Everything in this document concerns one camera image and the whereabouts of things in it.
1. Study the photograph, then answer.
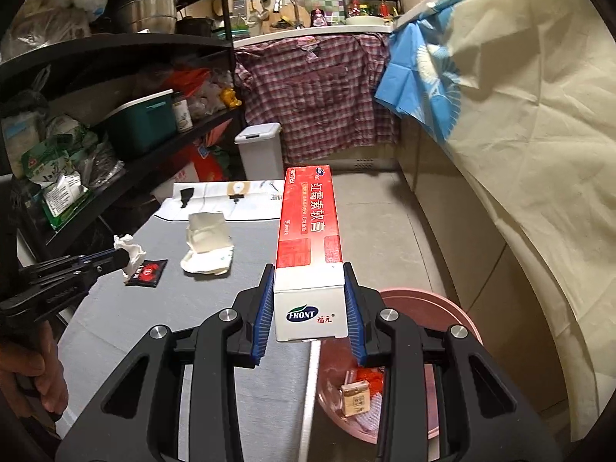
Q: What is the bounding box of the white kitchen counter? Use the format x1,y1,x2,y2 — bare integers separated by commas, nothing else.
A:
233,23,401,50

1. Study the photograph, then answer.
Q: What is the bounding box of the clear bubble wrap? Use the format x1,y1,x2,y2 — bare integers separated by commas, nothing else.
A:
344,392,387,434

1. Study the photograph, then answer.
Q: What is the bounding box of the green storage box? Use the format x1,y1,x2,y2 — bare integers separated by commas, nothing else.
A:
102,89,179,161

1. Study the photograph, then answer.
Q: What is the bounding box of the white crumpled wrapper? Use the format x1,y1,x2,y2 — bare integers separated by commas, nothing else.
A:
180,211,236,276

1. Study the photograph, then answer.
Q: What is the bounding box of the orange red wrapper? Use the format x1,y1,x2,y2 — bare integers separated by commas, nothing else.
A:
353,368,386,394

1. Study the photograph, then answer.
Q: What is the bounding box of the red orange package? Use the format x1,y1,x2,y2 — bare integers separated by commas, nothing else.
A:
187,139,233,184

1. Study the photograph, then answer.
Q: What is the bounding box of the clear bag of dark contents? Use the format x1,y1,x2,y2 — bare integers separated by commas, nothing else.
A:
81,139,127,189

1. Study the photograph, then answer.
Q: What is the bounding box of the white printed paper sheet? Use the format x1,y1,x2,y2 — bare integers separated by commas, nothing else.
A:
158,178,288,223

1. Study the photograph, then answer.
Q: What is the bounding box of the person's left hand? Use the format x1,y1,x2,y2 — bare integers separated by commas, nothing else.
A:
0,320,69,420

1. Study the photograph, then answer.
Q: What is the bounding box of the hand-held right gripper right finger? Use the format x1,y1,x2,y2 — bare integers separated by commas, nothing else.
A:
342,261,562,462

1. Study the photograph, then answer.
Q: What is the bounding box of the blue and cream cloth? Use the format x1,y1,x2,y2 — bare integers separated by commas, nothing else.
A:
374,0,616,444

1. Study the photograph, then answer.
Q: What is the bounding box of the white lidded trash bin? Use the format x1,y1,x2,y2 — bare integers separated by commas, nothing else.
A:
234,122,286,182

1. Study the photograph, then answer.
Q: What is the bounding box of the green white food bag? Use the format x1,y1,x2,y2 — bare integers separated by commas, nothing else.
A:
20,114,98,232

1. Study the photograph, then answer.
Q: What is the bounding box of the black red snack packet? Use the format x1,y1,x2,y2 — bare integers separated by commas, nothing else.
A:
124,258,169,288

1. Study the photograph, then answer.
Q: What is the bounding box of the stack of steel bowls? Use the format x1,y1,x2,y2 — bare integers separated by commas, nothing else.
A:
114,0,179,35

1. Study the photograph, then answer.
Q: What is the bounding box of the black spice rack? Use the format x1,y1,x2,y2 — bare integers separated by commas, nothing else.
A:
342,0,402,26

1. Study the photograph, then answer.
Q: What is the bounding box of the white tissue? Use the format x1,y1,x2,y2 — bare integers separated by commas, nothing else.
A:
112,234,147,271

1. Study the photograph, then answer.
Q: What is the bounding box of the pink plastic basin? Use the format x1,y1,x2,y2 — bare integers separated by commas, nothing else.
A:
315,288,485,446

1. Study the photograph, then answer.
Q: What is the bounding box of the red plastic bag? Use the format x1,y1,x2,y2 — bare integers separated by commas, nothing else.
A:
162,68,213,98

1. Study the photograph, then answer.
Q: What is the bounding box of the metal faucet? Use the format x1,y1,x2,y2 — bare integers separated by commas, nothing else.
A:
273,0,305,28

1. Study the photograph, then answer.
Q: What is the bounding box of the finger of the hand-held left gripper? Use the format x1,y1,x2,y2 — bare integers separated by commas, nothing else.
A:
28,258,132,300
20,248,131,278

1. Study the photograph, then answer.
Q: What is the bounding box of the white labelled jar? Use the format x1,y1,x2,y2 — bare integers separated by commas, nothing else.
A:
172,93,194,134

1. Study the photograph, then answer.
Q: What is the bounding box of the black metal shelf rack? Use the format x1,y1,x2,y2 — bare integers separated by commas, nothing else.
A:
0,0,247,273

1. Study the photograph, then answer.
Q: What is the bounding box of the red plaid shirt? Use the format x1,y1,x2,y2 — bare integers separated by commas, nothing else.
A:
235,33,401,165

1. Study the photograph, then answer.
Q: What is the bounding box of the small tan packet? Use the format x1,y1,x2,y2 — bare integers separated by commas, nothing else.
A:
340,380,372,417

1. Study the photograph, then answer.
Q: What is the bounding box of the red long carton box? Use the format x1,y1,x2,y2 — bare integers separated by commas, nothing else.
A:
273,164,348,343

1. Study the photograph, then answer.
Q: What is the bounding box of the black pot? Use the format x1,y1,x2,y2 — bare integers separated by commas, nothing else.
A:
175,16,215,38

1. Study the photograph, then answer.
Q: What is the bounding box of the white dish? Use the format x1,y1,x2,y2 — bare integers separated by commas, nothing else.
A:
343,15,392,28

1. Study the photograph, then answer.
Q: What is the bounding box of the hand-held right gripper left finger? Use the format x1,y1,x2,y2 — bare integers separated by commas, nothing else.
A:
55,263,276,462

